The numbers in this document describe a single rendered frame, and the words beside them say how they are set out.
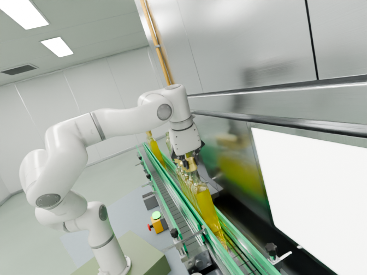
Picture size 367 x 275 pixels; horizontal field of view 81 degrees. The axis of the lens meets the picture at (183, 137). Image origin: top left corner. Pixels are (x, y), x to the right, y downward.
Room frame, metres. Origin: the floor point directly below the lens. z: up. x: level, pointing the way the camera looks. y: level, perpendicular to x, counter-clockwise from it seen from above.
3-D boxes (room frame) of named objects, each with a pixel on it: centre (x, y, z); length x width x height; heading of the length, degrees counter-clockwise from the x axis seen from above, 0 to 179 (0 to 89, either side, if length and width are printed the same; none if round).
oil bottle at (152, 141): (1.82, 0.27, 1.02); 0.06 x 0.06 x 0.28; 14
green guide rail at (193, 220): (1.54, 0.26, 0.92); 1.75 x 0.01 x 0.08; 14
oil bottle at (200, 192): (0.75, 0.00, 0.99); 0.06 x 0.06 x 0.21; 15
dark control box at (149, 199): (1.32, 0.34, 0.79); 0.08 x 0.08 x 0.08; 14
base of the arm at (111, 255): (0.73, 0.43, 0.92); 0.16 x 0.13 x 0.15; 139
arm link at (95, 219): (0.74, 0.43, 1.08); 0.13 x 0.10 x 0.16; 81
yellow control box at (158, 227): (1.04, 0.27, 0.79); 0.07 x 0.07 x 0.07; 14
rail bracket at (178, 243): (0.64, 0.11, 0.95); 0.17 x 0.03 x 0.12; 104
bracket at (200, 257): (0.65, 0.09, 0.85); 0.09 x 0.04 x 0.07; 104
